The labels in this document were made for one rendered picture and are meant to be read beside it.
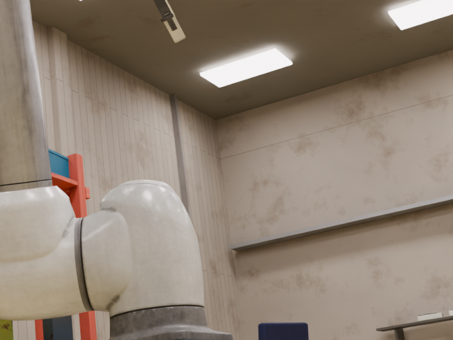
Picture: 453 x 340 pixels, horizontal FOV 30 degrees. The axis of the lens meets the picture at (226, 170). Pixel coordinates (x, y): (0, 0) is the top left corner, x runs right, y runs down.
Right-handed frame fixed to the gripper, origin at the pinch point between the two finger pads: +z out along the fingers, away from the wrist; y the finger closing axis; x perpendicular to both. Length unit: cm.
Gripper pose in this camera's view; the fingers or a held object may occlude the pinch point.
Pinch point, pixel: (173, 25)
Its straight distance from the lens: 214.9
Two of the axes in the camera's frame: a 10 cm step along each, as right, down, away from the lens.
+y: 2.3, 5.2, -8.2
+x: 8.9, -4.6, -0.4
